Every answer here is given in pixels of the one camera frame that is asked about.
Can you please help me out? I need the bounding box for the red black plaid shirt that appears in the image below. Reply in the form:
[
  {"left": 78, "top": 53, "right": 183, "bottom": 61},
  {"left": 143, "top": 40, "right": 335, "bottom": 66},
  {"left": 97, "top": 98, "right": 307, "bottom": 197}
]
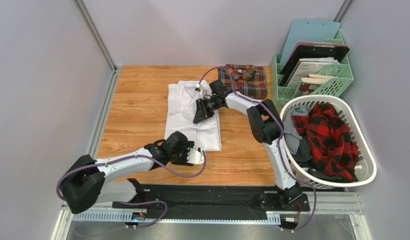
[{"left": 292, "top": 103, "right": 358, "bottom": 183}]

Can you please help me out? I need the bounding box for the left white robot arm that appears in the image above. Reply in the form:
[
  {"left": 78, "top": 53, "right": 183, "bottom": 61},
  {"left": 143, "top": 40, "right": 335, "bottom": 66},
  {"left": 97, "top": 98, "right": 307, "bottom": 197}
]
[{"left": 56, "top": 131, "right": 206, "bottom": 214}]

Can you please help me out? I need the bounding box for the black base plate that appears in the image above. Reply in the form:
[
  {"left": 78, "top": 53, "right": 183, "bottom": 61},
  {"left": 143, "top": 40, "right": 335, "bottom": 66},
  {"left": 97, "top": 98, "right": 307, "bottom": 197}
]
[{"left": 132, "top": 182, "right": 312, "bottom": 221}]

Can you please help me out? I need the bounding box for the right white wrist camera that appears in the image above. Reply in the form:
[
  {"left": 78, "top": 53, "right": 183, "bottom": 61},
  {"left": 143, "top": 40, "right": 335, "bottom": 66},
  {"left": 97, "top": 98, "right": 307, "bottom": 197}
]
[{"left": 195, "top": 84, "right": 208, "bottom": 100}]

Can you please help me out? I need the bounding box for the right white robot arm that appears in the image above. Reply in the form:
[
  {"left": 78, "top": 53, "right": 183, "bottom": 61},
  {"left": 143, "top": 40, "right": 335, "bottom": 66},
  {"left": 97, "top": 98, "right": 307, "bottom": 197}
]
[{"left": 193, "top": 80, "right": 302, "bottom": 205}]

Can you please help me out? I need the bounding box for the white booklet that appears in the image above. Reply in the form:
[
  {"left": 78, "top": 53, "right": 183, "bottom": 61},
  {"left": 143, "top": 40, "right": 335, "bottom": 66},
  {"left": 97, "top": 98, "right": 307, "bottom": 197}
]
[{"left": 283, "top": 57, "right": 340, "bottom": 88}]

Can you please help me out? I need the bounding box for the aluminium frame rail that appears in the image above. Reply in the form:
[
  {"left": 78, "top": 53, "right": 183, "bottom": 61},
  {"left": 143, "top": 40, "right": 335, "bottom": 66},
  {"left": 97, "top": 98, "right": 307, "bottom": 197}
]
[{"left": 51, "top": 66, "right": 373, "bottom": 240}]

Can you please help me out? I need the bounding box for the white slotted cable duct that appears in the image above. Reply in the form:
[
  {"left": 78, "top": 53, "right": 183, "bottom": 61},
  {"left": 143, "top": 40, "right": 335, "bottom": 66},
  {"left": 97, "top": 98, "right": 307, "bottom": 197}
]
[{"left": 71, "top": 210, "right": 281, "bottom": 226}]

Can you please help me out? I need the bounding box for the blue clipboard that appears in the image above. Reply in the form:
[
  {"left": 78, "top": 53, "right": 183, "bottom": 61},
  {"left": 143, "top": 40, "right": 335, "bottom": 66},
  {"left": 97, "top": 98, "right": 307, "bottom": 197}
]
[{"left": 279, "top": 17, "right": 341, "bottom": 64}]

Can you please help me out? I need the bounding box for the green desk organizer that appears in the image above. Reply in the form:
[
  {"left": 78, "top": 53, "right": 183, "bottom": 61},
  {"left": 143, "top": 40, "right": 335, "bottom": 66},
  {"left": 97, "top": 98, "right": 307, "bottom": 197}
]
[{"left": 271, "top": 31, "right": 354, "bottom": 110}]

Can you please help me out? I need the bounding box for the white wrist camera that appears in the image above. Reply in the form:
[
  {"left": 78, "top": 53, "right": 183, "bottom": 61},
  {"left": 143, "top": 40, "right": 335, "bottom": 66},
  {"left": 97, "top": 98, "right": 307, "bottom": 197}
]
[
  {"left": 187, "top": 147, "right": 205, "bottom": 165},
  {"left": 195, "top": 84, "right": 208, "bottom": 100}
]

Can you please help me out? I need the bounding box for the black clipboard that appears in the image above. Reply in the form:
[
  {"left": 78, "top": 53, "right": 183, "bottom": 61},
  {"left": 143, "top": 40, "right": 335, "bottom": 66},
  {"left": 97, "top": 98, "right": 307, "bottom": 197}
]
[{"left": 280, "top": 41, "right": 350, "bottom": 87}]

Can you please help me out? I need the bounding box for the white laundry basket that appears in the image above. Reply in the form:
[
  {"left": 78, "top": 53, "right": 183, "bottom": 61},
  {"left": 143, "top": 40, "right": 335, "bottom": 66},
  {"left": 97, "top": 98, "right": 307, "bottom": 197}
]
[{"left": 278, "top": 94, "right": 377, "bottom": 190}]

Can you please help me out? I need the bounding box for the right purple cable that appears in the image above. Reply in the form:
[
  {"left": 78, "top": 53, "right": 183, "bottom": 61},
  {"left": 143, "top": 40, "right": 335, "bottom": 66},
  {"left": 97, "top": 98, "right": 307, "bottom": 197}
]
[{"left": 198, "top": 66, "right": 317, "bottom": 233}]

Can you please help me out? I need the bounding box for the folded plaid shirt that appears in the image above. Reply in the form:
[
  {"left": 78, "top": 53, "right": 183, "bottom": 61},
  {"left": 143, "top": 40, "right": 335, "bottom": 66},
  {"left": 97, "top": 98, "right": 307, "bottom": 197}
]
[{"left": 218, "top": 64, "right": 268, "bottom": 99}]

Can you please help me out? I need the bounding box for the dark red book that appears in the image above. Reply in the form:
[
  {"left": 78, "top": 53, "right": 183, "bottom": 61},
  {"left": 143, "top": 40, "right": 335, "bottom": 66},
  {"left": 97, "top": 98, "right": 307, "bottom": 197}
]
[{"left": 294, "top": 74, "right": 334, "bottom": 97}]

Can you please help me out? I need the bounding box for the white long sleeve shirt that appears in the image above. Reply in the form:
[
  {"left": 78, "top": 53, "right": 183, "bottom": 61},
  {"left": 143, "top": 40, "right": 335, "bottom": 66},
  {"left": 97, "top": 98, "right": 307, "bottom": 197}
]
[{"left": 164, "top": 80, "right": 222, "bottom": 152}]

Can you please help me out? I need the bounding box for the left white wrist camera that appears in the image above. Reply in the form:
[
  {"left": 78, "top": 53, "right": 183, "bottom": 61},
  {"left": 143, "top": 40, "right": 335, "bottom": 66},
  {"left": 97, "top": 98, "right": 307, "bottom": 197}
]
[{"left": 187, "top": 147, "right": 205, "bottom": 165}]

